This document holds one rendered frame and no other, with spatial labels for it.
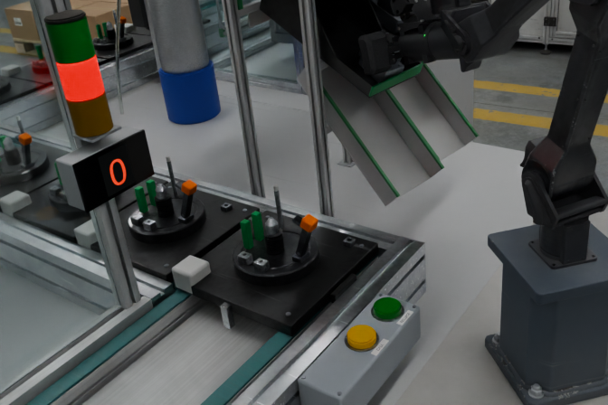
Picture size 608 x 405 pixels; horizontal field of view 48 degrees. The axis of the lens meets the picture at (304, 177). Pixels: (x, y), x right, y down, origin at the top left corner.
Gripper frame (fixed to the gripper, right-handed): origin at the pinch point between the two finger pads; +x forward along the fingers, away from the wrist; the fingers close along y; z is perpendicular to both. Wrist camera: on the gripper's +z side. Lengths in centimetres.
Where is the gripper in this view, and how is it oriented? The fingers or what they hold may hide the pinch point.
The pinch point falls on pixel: (386, 45)
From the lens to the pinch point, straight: 115.8
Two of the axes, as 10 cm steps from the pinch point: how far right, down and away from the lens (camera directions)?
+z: -2.0, -9.5, -2.4
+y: -8.0, 3.0, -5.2
